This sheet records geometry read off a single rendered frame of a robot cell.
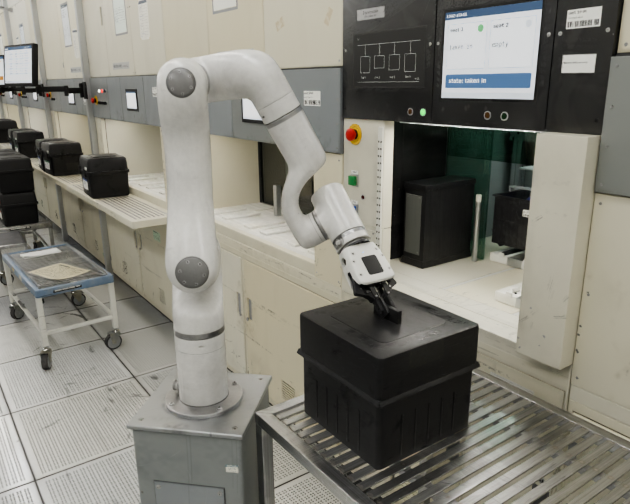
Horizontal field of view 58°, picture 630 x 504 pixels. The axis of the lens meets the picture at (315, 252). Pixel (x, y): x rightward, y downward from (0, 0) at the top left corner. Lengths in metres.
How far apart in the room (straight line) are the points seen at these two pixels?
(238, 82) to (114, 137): 3.34
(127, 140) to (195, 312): 3.33
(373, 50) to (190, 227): 0.85
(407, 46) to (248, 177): 1.77
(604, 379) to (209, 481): 0.93
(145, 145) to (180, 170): 3.37
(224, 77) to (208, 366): 0.65
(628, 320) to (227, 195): 2.34
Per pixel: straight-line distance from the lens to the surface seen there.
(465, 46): 1.58
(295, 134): 1.27
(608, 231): 1.37
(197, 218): 1.27
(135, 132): 4.60
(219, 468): 1.43
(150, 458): 1.48
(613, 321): 1.42
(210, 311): 1.36
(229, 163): 3.23
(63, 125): 6.00
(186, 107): 1.20
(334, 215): 1.31
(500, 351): 1.62
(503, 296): 1.82
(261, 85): 1.26
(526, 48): 1.47
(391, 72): 1.76
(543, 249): 1.40
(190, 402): 1.45
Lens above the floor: 1.51
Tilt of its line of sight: 16 degrees down
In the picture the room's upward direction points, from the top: 1 degrees counter-clockwise
